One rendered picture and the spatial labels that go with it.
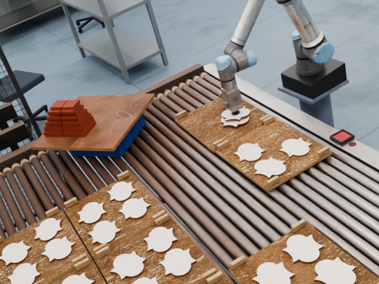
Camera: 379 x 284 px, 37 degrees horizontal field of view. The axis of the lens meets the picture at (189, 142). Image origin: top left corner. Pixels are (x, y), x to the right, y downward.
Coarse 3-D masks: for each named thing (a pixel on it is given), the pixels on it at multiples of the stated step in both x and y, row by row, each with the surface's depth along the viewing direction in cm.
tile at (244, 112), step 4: (244, 108) 279; (224, 112) 281; (228, 112) 280; (240, 112) 277; (244, 112) 276; (248, 112) 275; (224, 116) 278; (228, 116) 277; (232, 116) 276; (236, 116) 275; (240, 116) 274; (244, 116) 273; (228, 120) 275
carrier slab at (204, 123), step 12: (204, 108) 296; (216, 108) 293; (252, 108) 284; (180, 120) 292; (192, 120) 289; (204, 120) 286; (216, 120) 283; (252, 120) 275; (192, 132) 279; (204, 132) 276; (216, 132) 274; (228, 132) 271; (240, 132) 268; (204, 144) 269
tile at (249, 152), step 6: (246, 144) 257; (252, 144) 256; (258, 144) 256; (240, 150) 254; (246, 150) 253; (252, 150) 252; (258, 150) 251; (264, 150) 250; (240, 156) 251; (246, 156) 250; (252, 156) 249; (258, 156) 247
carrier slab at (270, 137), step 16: (256, 128) 268; (272, 128) 264; (288, 128) 261; (240, 144) 260; (272, 144) 254; (320, 144) 245; (288, 160) 241; (304, 160) 238; (320, 160) 237; (256, 176) 237; (272, 176) 234; (288, 176) 232
